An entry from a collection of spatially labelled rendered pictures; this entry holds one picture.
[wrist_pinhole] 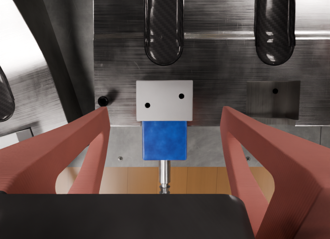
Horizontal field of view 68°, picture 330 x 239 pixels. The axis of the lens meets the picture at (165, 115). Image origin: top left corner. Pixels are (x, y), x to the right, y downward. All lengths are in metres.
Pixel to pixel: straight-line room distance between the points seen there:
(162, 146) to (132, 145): 0.11
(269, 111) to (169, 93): 0.13
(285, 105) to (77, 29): 0.28
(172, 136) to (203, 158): 0.12
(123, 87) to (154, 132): 0.05
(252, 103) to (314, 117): 0.06
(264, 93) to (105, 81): 0.17
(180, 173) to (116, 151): 0.10
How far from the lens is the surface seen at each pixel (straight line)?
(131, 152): 0.35
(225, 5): 0.27
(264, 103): 0.29
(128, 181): 0.36
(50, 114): 0.31
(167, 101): 0.22
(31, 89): 0.32
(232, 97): 0.25
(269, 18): 0.28
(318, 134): 0.40
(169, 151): 0.23
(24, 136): 0.31
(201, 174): 0.36
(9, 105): 0.33
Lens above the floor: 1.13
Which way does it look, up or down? 85 degrees down
